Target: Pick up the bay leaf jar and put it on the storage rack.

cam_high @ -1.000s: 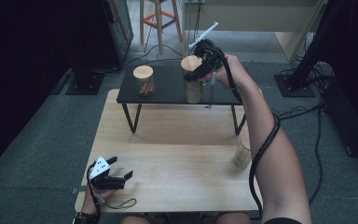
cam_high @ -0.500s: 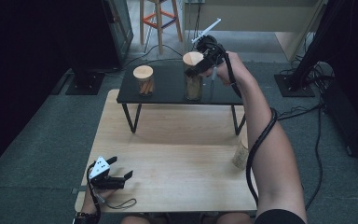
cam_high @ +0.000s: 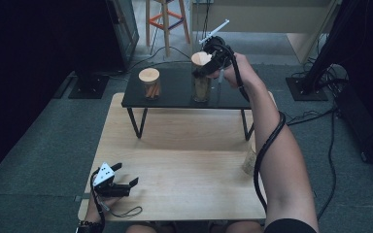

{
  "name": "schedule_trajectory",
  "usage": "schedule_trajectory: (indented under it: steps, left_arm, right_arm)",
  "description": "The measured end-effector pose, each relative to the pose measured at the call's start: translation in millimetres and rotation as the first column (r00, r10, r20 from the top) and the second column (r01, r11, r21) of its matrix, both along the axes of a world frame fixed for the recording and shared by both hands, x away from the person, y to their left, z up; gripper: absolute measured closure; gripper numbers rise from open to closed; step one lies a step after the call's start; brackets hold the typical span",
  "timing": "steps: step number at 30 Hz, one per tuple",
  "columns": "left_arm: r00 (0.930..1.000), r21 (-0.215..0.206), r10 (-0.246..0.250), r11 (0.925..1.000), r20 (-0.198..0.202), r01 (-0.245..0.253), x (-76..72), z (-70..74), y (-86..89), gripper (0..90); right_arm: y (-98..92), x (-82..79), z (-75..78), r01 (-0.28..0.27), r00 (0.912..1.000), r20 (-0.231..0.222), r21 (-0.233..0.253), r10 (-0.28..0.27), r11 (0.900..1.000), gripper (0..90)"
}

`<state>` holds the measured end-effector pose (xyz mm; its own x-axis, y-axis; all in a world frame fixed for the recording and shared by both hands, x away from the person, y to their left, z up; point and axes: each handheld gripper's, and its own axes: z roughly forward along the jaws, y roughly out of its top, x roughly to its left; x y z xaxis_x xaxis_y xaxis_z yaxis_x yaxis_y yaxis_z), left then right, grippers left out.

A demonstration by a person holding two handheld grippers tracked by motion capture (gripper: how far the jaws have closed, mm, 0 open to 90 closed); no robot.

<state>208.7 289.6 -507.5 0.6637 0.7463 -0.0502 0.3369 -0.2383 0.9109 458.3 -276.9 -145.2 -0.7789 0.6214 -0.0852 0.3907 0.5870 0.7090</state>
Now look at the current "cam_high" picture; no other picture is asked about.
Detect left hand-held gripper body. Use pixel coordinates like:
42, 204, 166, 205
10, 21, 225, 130
91, 162, 133, 198

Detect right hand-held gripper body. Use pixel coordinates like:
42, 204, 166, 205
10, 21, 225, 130
198, 18, 236, 74

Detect black low shelf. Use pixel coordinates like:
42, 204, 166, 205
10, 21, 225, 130
120, 66, 256, 142

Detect small glass jar of cinnamon sticks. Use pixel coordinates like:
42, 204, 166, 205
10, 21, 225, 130
138, 67, 161, 101

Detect person's left hand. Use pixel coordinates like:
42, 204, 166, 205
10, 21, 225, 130
84, 193, 124, 224

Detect person's right hand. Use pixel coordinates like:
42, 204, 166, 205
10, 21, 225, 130
208, 52, 260, 94

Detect wooden stool with orange bars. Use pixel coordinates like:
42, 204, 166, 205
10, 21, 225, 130
145, 0, 191, 57

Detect person's left leg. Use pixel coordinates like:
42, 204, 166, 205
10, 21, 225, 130
124, 222, 163, 233

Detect person's leg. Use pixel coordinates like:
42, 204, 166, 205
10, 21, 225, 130
224, 220, 263, 233
124, 222, 163, 233

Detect beige cabinet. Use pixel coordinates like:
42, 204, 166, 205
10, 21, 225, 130
188, 0, 341, 64

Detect dark glass cabinet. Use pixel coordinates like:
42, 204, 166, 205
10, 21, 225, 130
105, 0, 140, 72

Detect black square stand base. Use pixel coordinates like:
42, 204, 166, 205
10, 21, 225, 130
67, 74, 111, 100

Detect black stand with square base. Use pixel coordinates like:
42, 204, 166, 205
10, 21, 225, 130
286, 0, 363, 102

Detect person's right leg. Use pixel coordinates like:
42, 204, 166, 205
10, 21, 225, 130
224, 220, 263, 233

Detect black equipment case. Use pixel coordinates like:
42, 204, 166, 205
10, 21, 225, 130
334, 83, 373, 164

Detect person's black sleeve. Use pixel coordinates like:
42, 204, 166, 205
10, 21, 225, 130
263, 217, 319, 233

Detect left gripper wrist strap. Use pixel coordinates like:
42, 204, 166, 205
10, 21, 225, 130
105, 202, 144, 218

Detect gripper wrist strap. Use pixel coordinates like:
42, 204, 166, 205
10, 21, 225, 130
105, 202, 144, 218
217, 67, 224, 95

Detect right gripper wrist strap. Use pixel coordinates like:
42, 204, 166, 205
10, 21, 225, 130
217, 67, 224, 95

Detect curved black floor cable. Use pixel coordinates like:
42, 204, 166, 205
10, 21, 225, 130
125, 45, 192, 74

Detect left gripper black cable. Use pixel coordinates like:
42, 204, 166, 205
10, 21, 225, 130
89, 171, 107, 232

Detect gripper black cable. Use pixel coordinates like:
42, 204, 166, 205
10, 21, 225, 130
89, 171, 107, 232
222, 45, 288, 215

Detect hanging black cables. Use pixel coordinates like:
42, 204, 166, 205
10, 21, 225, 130
200, 0, 212, 35

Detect dark beaded bracelet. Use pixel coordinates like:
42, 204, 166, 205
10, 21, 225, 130
77, 219, 106, 233

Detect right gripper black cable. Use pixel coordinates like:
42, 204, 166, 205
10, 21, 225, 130
222, 45, 288, 215

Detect short black floor cable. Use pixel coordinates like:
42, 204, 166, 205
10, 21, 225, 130
283, 108, 336, 127

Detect long black floor cable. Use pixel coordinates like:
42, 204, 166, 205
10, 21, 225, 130
315, 108, 338, 221

